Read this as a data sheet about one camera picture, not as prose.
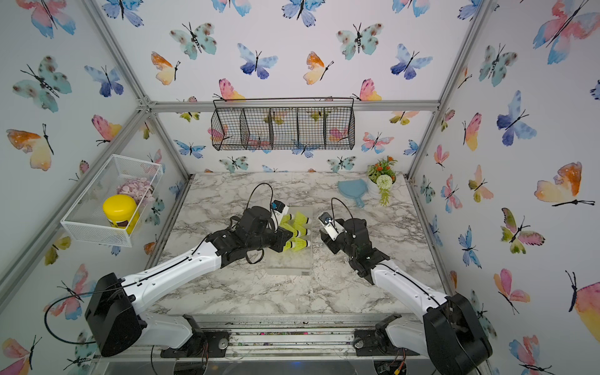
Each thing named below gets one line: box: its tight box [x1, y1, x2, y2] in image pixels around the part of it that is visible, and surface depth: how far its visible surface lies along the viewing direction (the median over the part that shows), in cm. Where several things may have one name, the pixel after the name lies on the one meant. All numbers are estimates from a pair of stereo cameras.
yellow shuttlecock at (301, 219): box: [293, 210, 312, 226], surface depth 103 cm
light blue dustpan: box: [337, 178, 368, 208], surface depth 118 cm
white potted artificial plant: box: [367, 155, 398, 207], surface depth 104 cm
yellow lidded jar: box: [102, 194, 140, 235], surface depth 65 cm
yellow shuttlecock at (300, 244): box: [291, 237, 312, 253], surface depth 95 cm
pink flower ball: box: [117, 177, 156, 204], surface depth 70 cm
